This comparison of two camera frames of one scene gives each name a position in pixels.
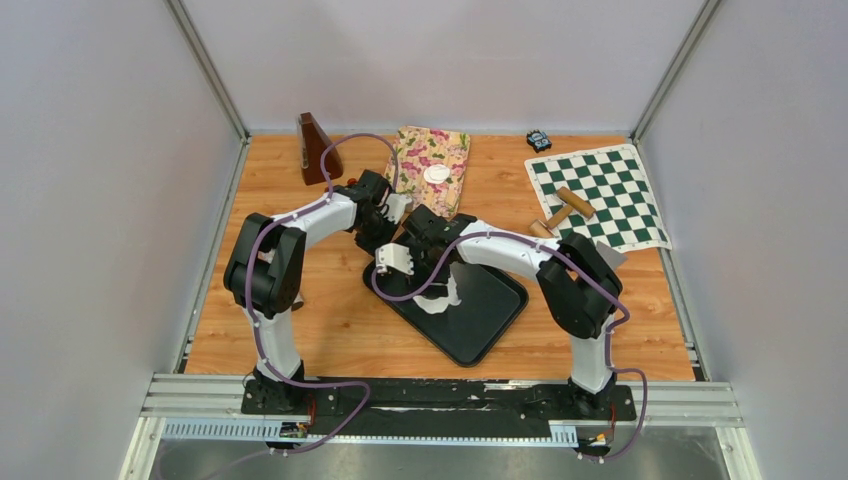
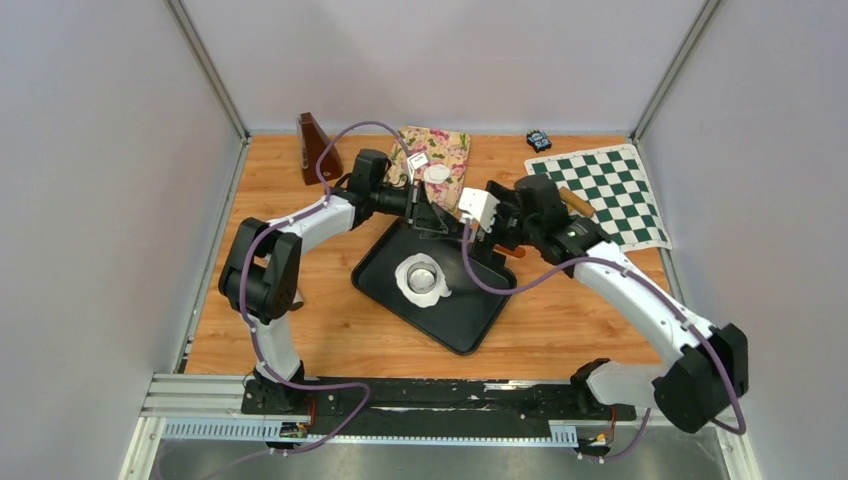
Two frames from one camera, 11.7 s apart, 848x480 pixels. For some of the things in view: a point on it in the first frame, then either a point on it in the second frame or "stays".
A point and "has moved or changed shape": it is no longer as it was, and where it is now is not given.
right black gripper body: (423, 256) to (509, 227)
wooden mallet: (572, 201) stays
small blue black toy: (538, 140) stays
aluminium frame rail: (210, 407) stays
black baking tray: (490, 301) has moved or changed shape
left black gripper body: (380, 231) to (416, 196)
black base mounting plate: (392, 407) stays
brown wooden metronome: (313, 143) stays
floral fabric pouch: (429, 166) stays
